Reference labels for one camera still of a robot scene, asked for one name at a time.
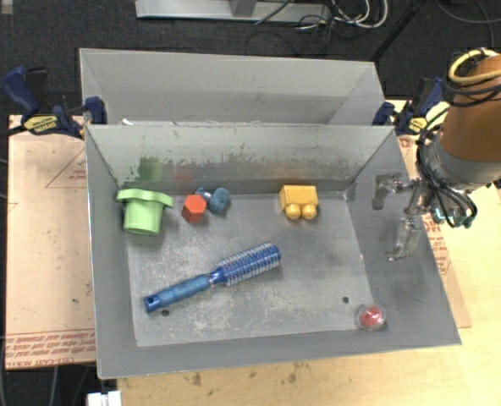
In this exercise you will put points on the blue toy figure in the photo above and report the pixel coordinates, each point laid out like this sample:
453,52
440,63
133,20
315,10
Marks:
219,200

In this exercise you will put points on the clear ball with red core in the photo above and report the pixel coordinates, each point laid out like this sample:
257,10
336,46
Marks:
370,317

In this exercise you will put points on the brown cardboard board, red print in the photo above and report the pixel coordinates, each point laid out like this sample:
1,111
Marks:
47,243

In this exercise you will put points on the red hexagonal block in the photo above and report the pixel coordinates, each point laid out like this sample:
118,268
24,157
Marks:
193,210

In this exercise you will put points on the green plastic flanged cup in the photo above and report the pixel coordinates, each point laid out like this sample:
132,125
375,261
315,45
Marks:
142,212

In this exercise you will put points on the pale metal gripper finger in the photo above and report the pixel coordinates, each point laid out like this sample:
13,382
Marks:
380,190
408,235

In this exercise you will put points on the blue round hairbrush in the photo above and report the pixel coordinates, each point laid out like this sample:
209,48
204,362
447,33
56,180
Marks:
216,275

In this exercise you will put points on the yellow toy building block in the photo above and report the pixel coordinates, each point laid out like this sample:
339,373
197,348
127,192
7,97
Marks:
298,201

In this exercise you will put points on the grey metal bin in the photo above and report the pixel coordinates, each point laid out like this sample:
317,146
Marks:
250,311

